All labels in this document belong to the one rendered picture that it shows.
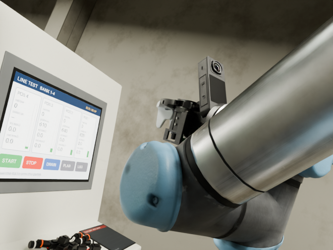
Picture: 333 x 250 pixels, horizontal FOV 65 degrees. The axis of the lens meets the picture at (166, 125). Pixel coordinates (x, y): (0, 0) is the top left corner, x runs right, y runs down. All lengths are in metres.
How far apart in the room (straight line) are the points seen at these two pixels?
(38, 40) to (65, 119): 0.25
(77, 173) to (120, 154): 1.70
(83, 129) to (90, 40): 2.62
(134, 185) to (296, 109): 0.14
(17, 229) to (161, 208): 0.70
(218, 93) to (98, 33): 3.12
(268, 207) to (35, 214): 0.72
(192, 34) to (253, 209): 2.52
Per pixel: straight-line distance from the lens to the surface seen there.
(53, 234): 0.97
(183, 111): 0.46
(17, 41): 0.81
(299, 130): 0.18
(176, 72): 2.61
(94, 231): 1.08
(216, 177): 0.20
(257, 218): 0.30
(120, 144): 2.70
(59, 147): 0.91
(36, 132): 0.84
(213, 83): 0.46
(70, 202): 1.02
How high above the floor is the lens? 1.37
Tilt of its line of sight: 4 degrees up
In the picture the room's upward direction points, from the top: 21 degrees clockwise
